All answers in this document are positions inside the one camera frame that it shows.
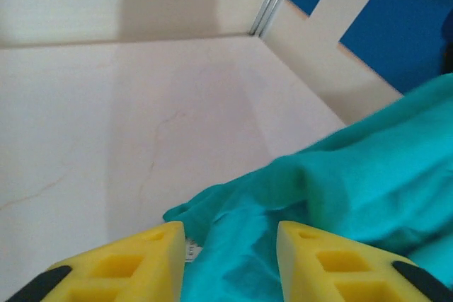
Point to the white table mat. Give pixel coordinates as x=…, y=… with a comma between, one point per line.
x=141, y=121

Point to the aluminium corner post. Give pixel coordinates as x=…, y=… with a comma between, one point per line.
x=274, y=1

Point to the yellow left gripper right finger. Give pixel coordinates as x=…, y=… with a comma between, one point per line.
x=336, y=273

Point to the teal t-shirt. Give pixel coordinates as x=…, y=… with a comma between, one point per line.
x=354, y=181

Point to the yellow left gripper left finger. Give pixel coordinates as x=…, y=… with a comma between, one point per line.
x=106, y=273

